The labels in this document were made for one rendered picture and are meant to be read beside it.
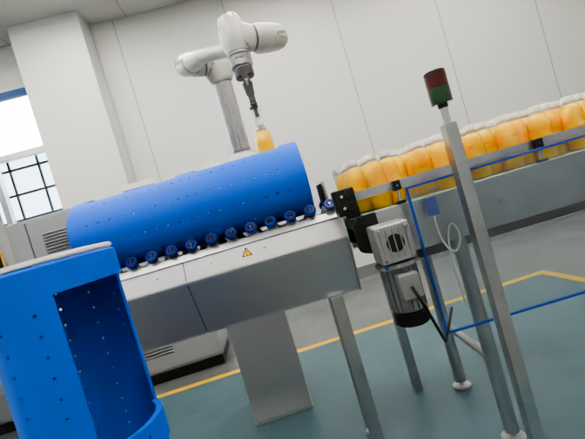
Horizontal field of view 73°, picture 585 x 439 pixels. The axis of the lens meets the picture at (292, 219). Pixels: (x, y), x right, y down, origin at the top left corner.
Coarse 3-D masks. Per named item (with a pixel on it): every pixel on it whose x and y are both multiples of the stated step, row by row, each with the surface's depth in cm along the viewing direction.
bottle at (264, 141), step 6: (258, 132) 150; (264, 132) 150; (258, 138) 150; (264, 138) 149; (270, 138) 150; (258, 144) 150; (264, 144) 149; (270, 144) 150; (258, 150) 151; (264, 150) 149
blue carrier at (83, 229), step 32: (256, 160) 142; (288, 160) 140; (128, 192) 144; (160, 192) 141; (192, 192) 139; (224, 192) 138; (256, 192) 139; (288, 192) 140; (96, 224) 138; (128, 224) 138; (160, 224) 138; (192, 224) 140; (224, 224) 142; (256, 224) 146; (128, 256) 143; (160, 256) 150
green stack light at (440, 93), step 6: (444, 84) 114; (432, 90) 115; (438, 90) 114; (444, 90) 114; (450, 90) 116; (432, 96) 116; (438, 96) 115; (444, 96) 114; (450, 96) 115; (432, 102) 117; (438, 102) 115; (444, 102) 115
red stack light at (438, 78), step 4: (436, 72) 114; (440, 72) 114; (444, 72) 114; (428, 76) 115; (432, 76) 114; (436, 76) 114; (440, 76) 114; (444, 76) 114; (424, 80) 118; (428, 80) 115; (432, 80) 115; (436, 80) 114; (440, 80) 114; (444, 80) 114; (428, 84) 116; (432, 84) 115; (436, 84) 114; (440, 84) 114; (428, 88) 116; (432, 88) 115
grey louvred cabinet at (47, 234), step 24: (48, 216) 285; (24, 240) 282; (48, 240) 283; (144, 264) 289; (216, 336) 294; (168, 360) 291; (192, 360) 293; (216, 360) 298; (0, 408) 281; (0, 432) 285
